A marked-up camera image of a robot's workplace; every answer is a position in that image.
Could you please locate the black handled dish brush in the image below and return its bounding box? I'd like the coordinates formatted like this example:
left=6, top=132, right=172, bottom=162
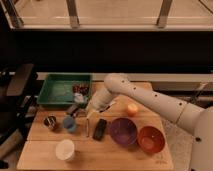
left=66, top=104, right=80, bottom=117

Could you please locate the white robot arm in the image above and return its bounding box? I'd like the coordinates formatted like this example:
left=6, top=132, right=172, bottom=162
left=86, top=73, right=213, bottom=171

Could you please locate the blue plastic cup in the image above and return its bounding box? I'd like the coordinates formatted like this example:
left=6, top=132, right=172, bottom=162
left=62, top=116, right=77, bottom=133

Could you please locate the shiny metal cup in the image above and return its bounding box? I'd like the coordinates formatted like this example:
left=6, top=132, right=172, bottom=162
left=43, top=115, right=57, bottom=131

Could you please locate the white cup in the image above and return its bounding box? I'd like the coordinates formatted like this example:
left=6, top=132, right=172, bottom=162
left=55, top=139, right=75, bottom=162

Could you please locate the metal fork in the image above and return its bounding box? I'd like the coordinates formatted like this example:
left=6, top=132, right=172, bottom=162
left=85, top=118, right=90, bottom=137

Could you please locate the clear plastic piece in tray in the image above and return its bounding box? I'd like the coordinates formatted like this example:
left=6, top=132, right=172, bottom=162
left=74, top=93, right=87, bottom=103

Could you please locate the black rectangular block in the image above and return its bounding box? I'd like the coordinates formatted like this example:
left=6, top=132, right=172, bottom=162
left=93, top=119, right=107, bottom=141

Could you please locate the dark red object in tray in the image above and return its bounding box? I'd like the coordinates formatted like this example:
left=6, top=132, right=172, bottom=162
left=72, top=84, right=89, bottom=95

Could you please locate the green plastic tray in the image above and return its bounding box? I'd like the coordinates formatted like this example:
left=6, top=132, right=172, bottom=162
left=37, top=73, right=92, bottom=108

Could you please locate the purple bowl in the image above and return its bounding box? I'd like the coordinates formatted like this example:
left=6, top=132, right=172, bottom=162
left=109, top=118, right=138, bottom=147

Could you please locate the orange round fruit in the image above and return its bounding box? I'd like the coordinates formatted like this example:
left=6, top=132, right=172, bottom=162
left=126, top=103, right=139, bottom=117

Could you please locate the black chair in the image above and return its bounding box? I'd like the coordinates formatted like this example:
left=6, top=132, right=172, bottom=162
left=0, top=63, right=38, bottom=146

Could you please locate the orange bowl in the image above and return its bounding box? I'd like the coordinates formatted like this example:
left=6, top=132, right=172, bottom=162
left=137, top=126, right=165, bottom=154

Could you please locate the wooden handled spatula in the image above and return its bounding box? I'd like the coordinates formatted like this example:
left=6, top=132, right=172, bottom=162
left=99, top=101, right=116, bottom=113

